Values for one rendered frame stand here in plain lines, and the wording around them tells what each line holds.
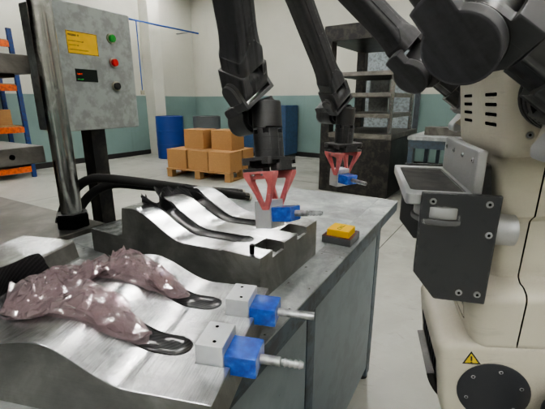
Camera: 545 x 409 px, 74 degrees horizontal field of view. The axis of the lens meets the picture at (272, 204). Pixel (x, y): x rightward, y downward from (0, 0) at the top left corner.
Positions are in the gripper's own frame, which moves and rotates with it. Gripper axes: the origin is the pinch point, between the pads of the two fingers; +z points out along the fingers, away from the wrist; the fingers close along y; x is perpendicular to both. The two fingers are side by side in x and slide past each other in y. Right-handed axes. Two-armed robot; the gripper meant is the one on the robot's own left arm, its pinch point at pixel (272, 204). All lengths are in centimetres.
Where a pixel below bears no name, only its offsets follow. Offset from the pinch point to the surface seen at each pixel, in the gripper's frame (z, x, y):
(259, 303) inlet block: 13.7, 6.2, 16.0
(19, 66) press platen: -40, -74, 7
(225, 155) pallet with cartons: -41, -296, -370
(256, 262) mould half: 10.1, -0.4, 6.3
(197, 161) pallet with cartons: -36, -349, -367
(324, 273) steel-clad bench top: 16.6, 5.0, -12.3
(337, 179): -3.1, -3.9, -47.3
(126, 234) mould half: 5.9, -35.9, 6.6
